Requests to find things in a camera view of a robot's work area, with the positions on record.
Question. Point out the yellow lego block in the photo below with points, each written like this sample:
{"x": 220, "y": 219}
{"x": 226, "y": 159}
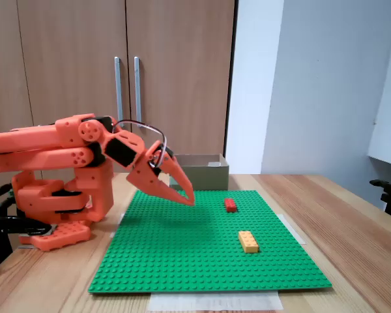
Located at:
{"x": 248, "y": 242}

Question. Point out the cardboard box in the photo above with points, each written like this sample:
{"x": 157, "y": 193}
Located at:
{"x": 205, "y": 177}

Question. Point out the red lego block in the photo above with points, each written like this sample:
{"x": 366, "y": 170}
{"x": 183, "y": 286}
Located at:
{"x": 230, "y": 205}

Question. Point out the green lego baseplate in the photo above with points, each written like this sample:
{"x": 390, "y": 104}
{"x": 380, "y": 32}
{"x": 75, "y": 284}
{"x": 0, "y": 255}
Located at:
{"x": 198, "y": 254}

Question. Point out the masking tape strip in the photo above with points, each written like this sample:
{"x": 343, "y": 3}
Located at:
{"x": 293, "y": 229}
{"x": 215, "y": 301}
{"x": 116, "y": 226}

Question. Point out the wooden cabinet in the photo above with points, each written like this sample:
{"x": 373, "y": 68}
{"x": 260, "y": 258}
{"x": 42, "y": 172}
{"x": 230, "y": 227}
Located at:
{"x": 68, "y": 65}

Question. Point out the black table clamp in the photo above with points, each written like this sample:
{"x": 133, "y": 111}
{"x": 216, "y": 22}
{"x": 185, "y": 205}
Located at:
{"x": 0, "y": 228}

